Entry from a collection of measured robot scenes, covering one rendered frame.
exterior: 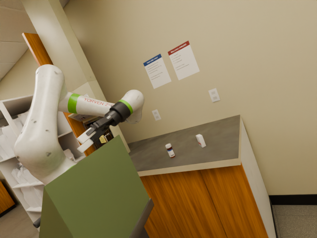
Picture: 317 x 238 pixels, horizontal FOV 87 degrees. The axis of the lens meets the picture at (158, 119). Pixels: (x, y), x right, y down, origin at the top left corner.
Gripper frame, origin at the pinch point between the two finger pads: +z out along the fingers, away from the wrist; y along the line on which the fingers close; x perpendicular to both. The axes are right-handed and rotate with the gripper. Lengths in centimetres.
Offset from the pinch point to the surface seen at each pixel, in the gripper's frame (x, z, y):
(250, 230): -98, -29, 12
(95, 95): 41, -54, 63
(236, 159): -58, -40, -13
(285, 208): -153, -84, 38
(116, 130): 6, -48, 78
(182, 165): -45, -32, 12
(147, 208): -39.7, -0.3, 6.9
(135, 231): -38.9, 10.0, 1.3
